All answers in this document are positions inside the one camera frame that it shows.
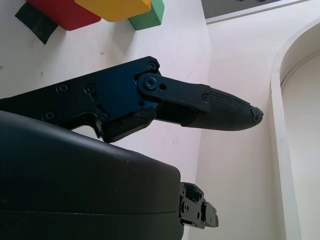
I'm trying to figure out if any green wooden block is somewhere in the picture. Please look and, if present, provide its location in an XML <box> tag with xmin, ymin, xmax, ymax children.
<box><xmin>128</xmin><ymin>0</ymin><xmax>166</xmax><ymax>32</ymax></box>

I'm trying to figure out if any grey panel with white frame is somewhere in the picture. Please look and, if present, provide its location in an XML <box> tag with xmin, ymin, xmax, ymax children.
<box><xmin>200</xmin><ymin>0</ymin><xmax>309</xmax><ymax>25</ymax></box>

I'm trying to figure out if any yellow wooden block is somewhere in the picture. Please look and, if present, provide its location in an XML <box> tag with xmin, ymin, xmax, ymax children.
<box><xmin>74</xmin><ymin>0</ymin><xmax>152</xmax><ymax>23</ymax></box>

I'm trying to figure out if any red wooden block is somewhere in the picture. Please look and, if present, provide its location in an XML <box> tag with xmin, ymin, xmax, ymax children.
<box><xmin>26</xmin><ymin>0</ymin><xmax>102</xmax><ymax>32</ymax></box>

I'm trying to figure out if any white curved tray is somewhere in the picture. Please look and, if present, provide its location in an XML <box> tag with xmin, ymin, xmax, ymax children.
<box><xmin>268</xmin><ymin>15</ymin><xmax>320</xmax><ymax>240</ymax></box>

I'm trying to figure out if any black tape strip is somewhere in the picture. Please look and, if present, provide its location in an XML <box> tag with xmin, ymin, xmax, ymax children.
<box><xmin>14</xmin><ymin>2</ymin><xmax>59</xmax><ymax>46</ymax></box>

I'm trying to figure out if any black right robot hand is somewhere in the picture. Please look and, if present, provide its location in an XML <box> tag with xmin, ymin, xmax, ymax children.
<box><xmin>0</xmin><ymin>56</ymin><xmax>265</xmax><ymax>240</ymax></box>

